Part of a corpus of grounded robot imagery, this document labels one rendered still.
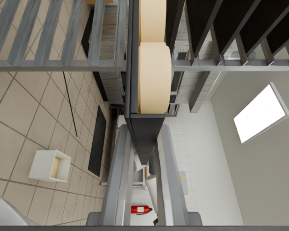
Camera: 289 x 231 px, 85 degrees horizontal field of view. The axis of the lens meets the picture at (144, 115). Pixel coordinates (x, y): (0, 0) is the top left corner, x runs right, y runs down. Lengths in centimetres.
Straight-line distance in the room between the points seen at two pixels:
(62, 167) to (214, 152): 379
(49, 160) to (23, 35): 95
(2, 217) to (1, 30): 68
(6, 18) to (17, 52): 19
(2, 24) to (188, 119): 447
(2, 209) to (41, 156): 115
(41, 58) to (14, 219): 51
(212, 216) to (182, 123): 233
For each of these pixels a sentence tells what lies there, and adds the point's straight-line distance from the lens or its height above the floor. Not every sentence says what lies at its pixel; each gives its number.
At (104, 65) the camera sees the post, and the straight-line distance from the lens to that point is 60.
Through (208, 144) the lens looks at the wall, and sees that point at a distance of 467.
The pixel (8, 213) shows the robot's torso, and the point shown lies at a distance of 38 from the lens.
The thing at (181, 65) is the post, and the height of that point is 100.
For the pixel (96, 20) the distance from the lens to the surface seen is 75.
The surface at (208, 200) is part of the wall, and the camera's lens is 434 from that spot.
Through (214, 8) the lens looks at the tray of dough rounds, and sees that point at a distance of 50.
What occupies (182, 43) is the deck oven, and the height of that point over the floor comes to 140.
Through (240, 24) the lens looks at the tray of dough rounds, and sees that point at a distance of 56.
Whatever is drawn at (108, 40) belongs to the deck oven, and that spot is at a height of 40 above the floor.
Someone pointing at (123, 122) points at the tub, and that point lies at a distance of 392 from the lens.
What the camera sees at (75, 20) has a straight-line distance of 78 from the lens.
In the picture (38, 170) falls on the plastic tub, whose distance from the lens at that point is 150.
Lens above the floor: 87
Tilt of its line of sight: level
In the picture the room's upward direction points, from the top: 90 degrees clockwise
